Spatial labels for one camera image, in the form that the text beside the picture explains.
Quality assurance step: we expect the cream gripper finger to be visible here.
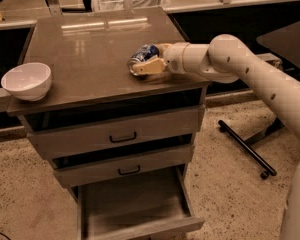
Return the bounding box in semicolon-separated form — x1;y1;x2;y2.
133;57;166;75
156;43;171;55

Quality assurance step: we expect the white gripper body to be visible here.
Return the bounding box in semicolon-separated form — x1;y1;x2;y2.
163;42;188;74

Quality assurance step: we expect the blue pepsi can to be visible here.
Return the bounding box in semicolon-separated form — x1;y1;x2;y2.
127;44;159;76

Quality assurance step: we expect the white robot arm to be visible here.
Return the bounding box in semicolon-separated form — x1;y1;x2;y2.
128;34;300;240

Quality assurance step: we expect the grey drawer cabinet with counter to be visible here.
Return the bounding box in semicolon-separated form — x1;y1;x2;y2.
7;6;213;240

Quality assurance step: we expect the top grey drawer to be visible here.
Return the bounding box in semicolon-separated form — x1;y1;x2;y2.
28;105;204;159

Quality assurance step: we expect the middle grey drawer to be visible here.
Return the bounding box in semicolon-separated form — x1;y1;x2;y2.
54;144;193;188

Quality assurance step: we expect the open bottom grey drawer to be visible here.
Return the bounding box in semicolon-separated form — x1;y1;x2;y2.
78;167;204;240

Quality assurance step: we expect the black table with wheeled base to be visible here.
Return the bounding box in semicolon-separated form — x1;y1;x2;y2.
218;19;300;180

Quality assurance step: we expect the white bowl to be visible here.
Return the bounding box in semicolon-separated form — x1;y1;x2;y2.
1;62;52;101

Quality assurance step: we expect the white wire basket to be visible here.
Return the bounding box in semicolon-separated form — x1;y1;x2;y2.
91;0;170;12

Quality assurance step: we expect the grey side rail ledge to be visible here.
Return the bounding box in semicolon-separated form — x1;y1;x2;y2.
257;53;282;70

